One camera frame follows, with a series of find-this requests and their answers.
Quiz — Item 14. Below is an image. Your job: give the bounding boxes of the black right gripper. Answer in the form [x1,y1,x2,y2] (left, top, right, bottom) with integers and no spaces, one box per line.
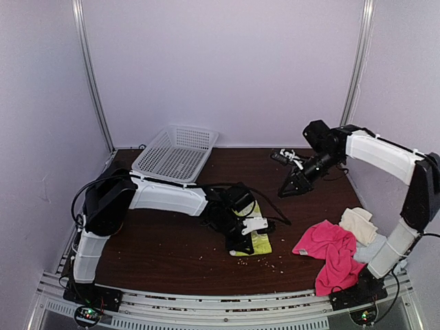
[278,148,342,199]

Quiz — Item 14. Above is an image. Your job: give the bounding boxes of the cream towel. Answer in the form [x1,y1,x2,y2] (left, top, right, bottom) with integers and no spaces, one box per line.
[339,207,377,246]

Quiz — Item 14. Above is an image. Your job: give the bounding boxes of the aluminium corner post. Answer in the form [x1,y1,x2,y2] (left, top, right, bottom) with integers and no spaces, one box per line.
[71,0,116,153]
[340,0,376,126]

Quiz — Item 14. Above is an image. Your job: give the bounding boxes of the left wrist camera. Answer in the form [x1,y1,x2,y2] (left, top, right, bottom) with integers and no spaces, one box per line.
[241,217,269,236]

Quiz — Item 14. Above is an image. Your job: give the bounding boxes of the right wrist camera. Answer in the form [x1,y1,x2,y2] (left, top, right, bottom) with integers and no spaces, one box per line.
[270,148,307,169]

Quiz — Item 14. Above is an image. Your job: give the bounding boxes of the white perforated plastic basket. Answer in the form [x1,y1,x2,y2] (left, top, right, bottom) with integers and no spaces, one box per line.
[131,125,219,184]

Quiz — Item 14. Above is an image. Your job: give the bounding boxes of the left aluminium corner post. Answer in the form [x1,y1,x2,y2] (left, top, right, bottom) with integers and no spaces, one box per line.
[71,0,116,153]

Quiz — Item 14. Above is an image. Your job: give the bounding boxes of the right aluminium corner post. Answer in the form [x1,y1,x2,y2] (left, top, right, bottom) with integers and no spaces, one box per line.
[340,0,376,126]

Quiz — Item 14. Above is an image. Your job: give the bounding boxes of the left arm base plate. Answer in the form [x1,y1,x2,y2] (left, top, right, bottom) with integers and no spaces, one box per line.
[63,283,123,312]

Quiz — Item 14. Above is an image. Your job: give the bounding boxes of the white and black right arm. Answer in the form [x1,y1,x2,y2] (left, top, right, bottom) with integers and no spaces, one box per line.
[272,120,439,304]

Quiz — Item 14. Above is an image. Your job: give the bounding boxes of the green and white patterned towel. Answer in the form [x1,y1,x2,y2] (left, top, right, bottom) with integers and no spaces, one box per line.
[227,201,274,256]

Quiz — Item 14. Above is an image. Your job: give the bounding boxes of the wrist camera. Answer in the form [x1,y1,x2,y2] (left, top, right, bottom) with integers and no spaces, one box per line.
[241,217,269,236]
[270,148,307,169]

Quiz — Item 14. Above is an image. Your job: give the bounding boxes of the pink towel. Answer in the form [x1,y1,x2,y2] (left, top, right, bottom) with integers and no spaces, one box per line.
[292,220,365,296]

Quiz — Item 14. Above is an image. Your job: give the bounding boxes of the light blue towel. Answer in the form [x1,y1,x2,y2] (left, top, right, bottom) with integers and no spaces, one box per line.
[353,234,409,278]

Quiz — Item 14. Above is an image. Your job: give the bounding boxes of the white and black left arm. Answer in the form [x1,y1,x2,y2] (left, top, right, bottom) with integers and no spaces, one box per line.
[70,165,274,305]

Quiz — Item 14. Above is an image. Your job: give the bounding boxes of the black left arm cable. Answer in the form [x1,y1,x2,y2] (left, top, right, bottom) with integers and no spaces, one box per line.
[70,175,292,228]

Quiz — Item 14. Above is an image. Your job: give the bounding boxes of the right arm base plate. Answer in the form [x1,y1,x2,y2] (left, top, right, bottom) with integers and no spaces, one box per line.
[329,285,388,311]

